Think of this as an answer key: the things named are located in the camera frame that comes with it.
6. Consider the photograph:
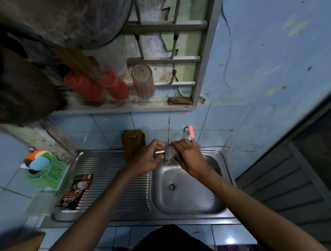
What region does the person's left hand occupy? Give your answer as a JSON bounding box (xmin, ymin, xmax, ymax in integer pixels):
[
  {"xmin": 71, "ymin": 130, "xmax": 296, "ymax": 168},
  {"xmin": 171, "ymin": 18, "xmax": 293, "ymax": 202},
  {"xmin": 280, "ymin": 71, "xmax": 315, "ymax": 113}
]
[{"xmin": 129, "ymin": 139, "xmax": 166, "ymax": 178}]

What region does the person's right hand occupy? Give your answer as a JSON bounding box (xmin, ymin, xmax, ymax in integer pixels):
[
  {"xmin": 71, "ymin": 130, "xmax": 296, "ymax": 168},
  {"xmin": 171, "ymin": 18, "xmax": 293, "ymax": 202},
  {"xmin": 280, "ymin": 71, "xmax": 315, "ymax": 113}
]
[{"xmin": 169, "ymin": 138, "xmax": 211, "ymax": 181}]

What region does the small wooden cutting board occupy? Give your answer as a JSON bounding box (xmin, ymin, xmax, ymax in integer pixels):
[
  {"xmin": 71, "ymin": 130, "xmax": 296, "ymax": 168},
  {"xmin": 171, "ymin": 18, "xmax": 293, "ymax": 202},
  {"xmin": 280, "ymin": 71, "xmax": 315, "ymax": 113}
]
[{"xmin": 121, "ymin": 129, "xmax": 146, "ymax": 164}]

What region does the checked dishcloth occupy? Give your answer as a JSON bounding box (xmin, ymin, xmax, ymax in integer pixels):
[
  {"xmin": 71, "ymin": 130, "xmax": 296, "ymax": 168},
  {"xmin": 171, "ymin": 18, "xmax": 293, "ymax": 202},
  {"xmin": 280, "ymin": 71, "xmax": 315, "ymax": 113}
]
[{"xmin": 163, "ymin": 145, "xmax": 179, "ymax": 166}]

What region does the person's left forearm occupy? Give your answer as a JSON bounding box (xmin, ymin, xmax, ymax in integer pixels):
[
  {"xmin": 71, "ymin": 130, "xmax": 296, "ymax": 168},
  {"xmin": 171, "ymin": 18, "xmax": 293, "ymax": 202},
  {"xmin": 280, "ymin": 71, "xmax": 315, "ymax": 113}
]
[{"xmin": 49, "ymin": 169, "xmax": 140, "ymax": 251}]

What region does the person's right forearm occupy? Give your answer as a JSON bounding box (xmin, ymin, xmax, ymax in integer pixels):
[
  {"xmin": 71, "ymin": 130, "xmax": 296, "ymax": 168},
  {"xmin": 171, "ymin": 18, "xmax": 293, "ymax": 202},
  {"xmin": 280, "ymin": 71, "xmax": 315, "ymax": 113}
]
[{"xmin": 201, "ymin": 172, "xmax": 329, "ymax": 251}]

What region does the person's black clothing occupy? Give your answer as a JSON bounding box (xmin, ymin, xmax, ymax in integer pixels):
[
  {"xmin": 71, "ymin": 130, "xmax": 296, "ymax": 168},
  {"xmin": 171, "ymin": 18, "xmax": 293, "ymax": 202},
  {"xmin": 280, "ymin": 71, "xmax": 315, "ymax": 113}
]
[{"xmin": 132, "ymin": 224, "xmax": 215, "ymax": 251}]

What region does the stainless steel sink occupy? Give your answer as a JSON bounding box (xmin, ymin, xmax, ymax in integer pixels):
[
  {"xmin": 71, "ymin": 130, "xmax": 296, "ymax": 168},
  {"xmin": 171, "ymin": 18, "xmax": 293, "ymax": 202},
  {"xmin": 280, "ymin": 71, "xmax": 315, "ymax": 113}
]
[{"xmin": 40, "ymin": 149, "xmax": 241, "ymax": 228}]

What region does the wooden scrub brush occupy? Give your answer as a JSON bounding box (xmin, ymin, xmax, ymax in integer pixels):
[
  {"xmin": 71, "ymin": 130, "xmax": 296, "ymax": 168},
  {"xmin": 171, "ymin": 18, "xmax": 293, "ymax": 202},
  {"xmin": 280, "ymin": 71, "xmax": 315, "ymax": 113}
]
[{"xmin": 167, "ymin": 97, "xmax": 193, "ymax": 107}]

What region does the red black sachet pack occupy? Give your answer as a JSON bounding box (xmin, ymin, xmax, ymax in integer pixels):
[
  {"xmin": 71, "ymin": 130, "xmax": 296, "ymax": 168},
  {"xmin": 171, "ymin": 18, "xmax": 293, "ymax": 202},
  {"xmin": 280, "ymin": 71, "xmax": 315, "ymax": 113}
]
[{"xmin": 57, "ymin": 173, "xmax": 94, "ymax": 210}]

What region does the red striped drinking glass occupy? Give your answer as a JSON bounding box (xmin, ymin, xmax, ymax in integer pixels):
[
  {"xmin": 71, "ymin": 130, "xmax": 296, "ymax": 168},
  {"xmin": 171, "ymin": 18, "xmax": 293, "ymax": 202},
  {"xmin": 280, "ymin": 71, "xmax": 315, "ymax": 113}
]
[{"xmin": 131, "ymin": 64, "xmax": 156, "ymax": 100}]

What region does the red plastic cup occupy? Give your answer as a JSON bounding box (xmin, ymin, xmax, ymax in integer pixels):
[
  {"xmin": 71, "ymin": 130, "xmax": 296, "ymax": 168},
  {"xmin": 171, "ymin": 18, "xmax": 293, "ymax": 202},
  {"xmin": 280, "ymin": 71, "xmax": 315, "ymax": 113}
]
[
  {"xmin": 100, "ymin": 71, "xmax": 130, "ymax": 101},
  {"xmin": 64, "ymin": 71, "xmax": 103, "ymax": 101}
]

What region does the green plastic basket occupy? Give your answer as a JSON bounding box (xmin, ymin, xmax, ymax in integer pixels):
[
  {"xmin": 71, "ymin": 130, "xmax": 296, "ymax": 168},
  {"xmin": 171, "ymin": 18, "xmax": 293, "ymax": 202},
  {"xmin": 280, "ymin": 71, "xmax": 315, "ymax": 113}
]
[{"xmin": 28, "ymin": 154, "xmax": 68, "ymax": 189}]

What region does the grey slatted wooden door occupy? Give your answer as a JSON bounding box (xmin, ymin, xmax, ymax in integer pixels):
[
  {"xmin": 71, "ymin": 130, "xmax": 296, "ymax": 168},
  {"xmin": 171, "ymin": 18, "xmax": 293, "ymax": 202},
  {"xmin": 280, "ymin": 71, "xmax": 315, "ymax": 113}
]
[{"xmin": 237, "ymin": 101, "xmax": 331, "ymax": 246}]

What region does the light blue plastic scoop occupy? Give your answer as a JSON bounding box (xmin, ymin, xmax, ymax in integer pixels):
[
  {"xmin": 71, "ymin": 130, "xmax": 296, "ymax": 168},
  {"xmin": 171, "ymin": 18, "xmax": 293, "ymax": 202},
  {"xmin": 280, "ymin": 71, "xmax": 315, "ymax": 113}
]
[{"xmin": 29, "ymin": 156, "xmax": 51, "ymax": 171}]

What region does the white plastic cup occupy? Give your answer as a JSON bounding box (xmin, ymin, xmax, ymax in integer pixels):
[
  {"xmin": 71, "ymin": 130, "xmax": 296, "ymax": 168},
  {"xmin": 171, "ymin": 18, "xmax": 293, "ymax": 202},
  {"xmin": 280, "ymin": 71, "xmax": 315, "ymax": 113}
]
[{"xmin": 90, "ymin": 42, "xmax": 127, "ymax": 77}]

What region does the orange plastic utensil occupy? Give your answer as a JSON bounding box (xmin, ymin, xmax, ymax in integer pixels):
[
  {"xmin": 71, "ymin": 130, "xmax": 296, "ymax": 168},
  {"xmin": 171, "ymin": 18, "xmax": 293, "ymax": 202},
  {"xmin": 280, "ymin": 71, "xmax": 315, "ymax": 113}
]
[{"xmin": 26, "ymin": 150, "xmax": 48, "ymax": 161}]

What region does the clear plastic container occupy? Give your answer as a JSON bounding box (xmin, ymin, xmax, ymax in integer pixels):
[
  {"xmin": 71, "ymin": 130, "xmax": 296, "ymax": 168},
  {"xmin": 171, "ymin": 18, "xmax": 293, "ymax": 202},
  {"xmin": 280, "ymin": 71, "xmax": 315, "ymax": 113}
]
[{"xmin": 26, "ymin": 192, "xmax": 56, "ymax": 217}]

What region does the yellow plastic cup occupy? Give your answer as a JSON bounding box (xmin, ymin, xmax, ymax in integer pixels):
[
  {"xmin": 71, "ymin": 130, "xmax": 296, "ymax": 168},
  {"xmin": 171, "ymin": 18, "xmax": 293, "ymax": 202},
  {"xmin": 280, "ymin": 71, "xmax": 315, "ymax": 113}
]
[{"xmin": 51, "ymin": 48, "xmax": 96, "ymax": 77}]

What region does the large dark brown wok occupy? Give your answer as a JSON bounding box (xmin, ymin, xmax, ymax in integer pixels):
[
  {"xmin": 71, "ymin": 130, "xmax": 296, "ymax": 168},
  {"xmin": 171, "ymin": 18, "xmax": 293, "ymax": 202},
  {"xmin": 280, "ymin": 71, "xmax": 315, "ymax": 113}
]
[{"xmin": 0, "ymin": 46, "xmax": 65, "ymax": 124}]

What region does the wooden knife block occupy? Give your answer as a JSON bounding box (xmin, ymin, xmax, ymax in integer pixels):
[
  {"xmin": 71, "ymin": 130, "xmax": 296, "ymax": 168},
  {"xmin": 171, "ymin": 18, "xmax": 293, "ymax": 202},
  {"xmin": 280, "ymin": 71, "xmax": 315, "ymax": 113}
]
[{"xmin": 5, "ymin": 231, "xmax": 46, "ymax": 251}]

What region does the dark round hanging pan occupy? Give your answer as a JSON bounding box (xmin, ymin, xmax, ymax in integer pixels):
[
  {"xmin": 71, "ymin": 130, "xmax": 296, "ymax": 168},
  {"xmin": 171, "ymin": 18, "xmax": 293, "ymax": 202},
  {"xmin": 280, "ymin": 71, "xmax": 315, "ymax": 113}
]
[{"xmin": 0, "ymin": 0, "xmax": 134, "ymax": 50}]

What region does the white faucet orange handle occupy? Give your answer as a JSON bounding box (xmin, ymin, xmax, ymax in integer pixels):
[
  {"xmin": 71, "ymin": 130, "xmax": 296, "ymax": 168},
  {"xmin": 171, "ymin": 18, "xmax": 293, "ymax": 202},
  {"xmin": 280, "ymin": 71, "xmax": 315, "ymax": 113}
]
[{"xmin": 183, "ymin": 126, "xmax": 195, "ymax": 140}]

